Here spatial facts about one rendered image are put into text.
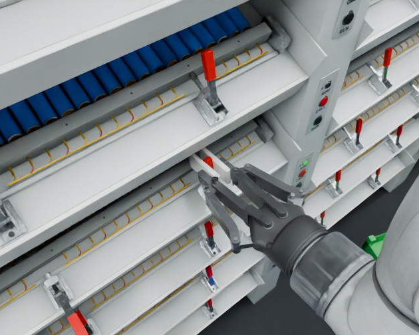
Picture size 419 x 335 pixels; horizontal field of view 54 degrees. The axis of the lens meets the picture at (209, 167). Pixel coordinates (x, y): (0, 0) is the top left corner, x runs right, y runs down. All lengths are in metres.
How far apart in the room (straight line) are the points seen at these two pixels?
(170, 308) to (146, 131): 0.57
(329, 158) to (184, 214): 0.46
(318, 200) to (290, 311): 0.41
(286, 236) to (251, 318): 0.89
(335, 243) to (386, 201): 1.21
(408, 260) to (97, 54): 0.29
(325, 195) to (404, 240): 0.82
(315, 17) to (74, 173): 0.35
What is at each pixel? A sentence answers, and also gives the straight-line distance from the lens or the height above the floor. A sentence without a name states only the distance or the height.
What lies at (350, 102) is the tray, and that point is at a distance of 0.86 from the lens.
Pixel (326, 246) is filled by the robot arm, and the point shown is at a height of 0.88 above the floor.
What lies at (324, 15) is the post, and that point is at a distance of 0.55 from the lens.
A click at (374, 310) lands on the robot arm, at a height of 0.92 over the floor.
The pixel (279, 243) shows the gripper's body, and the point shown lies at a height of 0.86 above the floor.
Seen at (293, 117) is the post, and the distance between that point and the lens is 0.67.
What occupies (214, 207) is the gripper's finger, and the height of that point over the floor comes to 0.83.
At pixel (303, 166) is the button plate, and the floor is 0.68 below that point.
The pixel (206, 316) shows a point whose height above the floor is 0.17.
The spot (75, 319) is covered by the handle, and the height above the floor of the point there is 0.76.
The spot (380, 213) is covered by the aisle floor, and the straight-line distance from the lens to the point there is 1.64.
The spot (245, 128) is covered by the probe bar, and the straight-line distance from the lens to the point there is 0.70.
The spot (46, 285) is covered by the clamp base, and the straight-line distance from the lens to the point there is 0.60.
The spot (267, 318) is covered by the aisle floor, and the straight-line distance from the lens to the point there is 1.37.
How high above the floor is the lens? 1.29
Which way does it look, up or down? 52 degrees down
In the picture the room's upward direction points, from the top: straight up
